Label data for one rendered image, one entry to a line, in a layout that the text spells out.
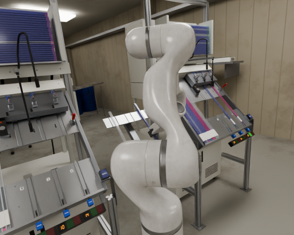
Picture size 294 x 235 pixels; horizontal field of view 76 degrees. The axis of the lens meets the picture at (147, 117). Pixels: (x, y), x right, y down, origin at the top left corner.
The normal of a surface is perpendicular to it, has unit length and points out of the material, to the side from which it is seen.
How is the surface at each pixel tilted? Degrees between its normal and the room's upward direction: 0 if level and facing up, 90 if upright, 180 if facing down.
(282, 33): 90
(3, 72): 90
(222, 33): 90
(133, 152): 37
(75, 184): 43
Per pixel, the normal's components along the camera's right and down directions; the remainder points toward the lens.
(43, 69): 0.58, 0.16
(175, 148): -0.38, -0.51
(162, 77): 0.05, -0.33
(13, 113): 0.33, -0.60
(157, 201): 0.35, -0.76
